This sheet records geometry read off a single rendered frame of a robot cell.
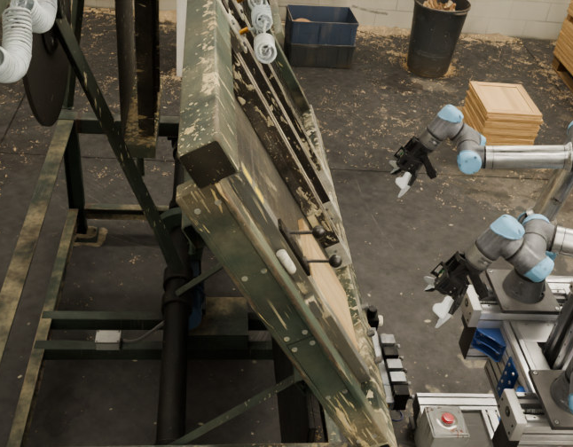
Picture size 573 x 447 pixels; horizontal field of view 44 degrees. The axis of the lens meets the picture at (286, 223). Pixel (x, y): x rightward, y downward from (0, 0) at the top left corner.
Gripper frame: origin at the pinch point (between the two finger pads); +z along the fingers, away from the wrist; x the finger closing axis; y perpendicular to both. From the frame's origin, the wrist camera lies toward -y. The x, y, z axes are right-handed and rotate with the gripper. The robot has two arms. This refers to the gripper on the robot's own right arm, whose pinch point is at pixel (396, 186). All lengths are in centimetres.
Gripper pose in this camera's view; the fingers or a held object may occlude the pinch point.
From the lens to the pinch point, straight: 260.2
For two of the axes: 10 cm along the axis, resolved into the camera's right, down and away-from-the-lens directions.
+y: -8.4, -4.0, -3.7
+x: 0.6, 6.1, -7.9
